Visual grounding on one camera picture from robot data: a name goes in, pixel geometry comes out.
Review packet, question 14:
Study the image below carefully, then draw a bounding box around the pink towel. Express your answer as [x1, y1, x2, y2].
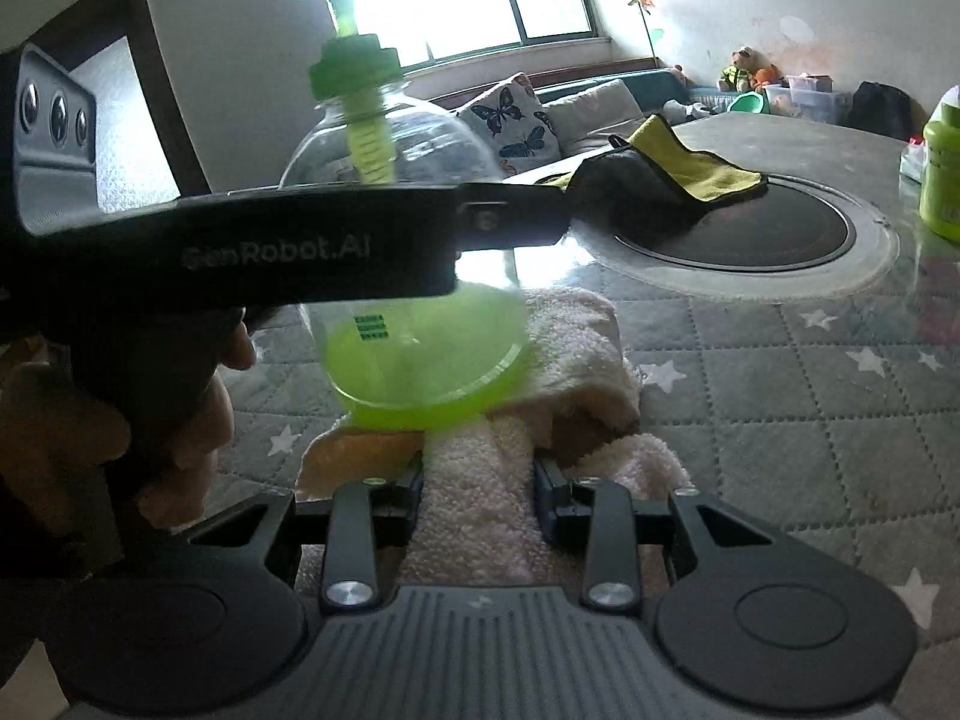
[295, 286, 690, 585]

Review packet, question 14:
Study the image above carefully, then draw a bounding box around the clear green soap pump bottle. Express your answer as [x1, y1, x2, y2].
[281, 0, 527, 431]

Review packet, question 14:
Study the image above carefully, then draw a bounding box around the left hand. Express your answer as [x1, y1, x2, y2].
[2, 322, 257, 530]

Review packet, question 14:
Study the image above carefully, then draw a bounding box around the yellow black cloth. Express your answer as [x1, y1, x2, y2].
[540, 114, 768, 231]

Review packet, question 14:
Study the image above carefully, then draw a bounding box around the round black cooktop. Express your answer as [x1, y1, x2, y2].
[571, 174, 900, 302]

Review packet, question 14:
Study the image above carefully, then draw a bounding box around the butterfly print pillow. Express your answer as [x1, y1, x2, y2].
[455, 73, 562, 176]

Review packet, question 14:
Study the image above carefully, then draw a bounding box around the beige cushion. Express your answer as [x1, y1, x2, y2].
[544, 80, 646, 156]

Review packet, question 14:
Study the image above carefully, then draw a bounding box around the black white plush toy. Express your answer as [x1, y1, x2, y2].
[661, 99, 713, 125]

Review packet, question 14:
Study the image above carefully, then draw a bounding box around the blue sofa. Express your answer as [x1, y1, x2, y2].
[418, 67, 723, 166]

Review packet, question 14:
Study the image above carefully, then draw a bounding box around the green basin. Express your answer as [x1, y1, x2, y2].
[727, 91, 768, 114]

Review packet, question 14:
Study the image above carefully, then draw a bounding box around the small green bottle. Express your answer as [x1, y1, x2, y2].
[919, 86, 960, 242]

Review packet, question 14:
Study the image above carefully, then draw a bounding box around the plush bear toy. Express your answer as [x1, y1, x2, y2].
[718, 46, 782, 93]

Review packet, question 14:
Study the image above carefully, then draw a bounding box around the clear storage box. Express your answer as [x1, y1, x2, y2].
[763, 85, 853, 125]

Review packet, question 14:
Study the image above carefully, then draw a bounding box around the tissue pack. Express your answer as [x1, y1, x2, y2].
[898, 137, 928, 184]

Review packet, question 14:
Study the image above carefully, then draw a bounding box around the black backpack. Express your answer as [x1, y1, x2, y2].
[844, 82, 914, 142]

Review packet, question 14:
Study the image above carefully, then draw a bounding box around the colourful pinwheel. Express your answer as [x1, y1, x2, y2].
[628, 0, 662, 62]

